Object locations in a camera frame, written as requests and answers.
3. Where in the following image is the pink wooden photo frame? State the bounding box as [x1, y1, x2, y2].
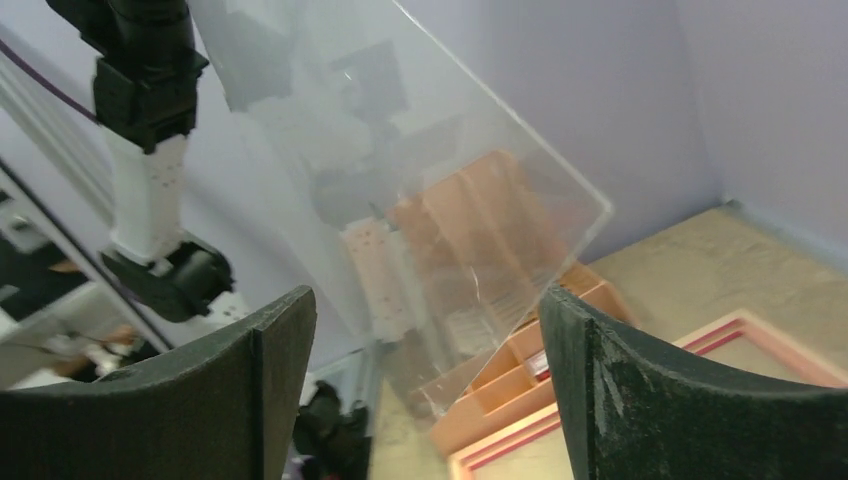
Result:
[449, 308, 847, 479]

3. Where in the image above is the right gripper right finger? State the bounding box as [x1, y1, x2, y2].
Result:
[538, 287, 847, 479]

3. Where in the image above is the clear acrylic glass sheet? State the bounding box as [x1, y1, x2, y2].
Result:
[190, 1, 612, 426]

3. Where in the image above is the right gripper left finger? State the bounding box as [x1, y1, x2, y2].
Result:
[1, 286, 317, 479]

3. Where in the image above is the small red white box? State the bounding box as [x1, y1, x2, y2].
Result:
[525, 350, 550, 382]

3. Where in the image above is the orange plastic desk organizer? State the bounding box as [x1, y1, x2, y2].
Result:
[391, 150, 633, 456]

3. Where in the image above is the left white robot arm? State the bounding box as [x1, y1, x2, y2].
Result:
[48, 1, 234, 323]

